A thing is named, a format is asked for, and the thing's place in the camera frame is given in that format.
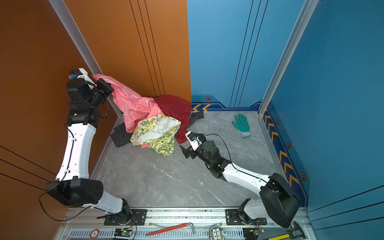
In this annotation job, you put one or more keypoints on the pink patterned cloth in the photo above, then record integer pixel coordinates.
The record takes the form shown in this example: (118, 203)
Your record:
(133, 106)

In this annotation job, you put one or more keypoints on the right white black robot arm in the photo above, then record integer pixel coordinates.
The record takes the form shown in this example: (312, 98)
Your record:
(278, 200)

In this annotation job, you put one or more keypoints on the black digital caliper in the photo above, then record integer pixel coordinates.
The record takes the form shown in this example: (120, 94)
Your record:
(292, 234)

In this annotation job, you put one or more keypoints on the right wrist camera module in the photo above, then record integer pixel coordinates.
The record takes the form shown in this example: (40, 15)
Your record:
(194, 140)

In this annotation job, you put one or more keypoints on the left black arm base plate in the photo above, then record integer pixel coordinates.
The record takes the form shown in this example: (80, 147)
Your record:
(135, 217)

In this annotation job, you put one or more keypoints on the green work glove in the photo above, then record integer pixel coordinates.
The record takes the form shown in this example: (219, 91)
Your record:
(242, 125)

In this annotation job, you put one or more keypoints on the lemon print cloth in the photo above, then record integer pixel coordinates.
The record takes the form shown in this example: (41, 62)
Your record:
(164, 145)

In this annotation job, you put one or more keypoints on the red round sticker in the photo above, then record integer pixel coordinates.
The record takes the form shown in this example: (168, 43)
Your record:
(94, 234)

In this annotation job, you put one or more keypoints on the left green circuit board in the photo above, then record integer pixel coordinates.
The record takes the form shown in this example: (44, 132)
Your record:
(123, 233)

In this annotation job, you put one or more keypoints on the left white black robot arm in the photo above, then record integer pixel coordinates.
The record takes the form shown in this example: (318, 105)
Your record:
(73, 186)

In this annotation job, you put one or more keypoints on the dark grey cloth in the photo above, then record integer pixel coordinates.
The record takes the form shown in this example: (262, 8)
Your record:
(120, 136)

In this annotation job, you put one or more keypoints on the white cloth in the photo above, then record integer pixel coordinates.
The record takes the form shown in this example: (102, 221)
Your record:
(162, 127)

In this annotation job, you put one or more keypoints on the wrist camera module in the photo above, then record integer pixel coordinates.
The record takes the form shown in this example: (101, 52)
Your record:
(194, 140)
(83, 74)

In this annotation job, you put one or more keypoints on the right green circuit board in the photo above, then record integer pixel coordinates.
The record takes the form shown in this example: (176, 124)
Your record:
(257, 232)

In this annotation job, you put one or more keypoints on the green circuit board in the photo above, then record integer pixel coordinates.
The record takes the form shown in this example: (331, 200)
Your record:
(123, 233)
(257, 232)

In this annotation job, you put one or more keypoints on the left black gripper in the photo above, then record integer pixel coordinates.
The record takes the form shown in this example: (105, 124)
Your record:
(106, 89)

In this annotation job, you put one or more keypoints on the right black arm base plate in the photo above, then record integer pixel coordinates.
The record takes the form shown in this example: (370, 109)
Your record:
(236, 217)

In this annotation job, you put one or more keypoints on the dark red cloth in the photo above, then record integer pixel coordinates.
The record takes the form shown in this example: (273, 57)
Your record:
(176, 108)

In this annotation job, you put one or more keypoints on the red handled hex key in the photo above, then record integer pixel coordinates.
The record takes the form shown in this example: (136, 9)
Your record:
(168, 229)

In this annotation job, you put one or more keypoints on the white connector block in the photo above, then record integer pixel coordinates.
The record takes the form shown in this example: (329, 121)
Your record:
(217, 233)

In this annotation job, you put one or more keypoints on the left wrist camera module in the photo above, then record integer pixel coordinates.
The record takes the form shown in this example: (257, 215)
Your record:
(83, 74)

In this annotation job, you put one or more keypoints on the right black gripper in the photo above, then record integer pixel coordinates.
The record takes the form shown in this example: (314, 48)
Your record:
(191, 152)

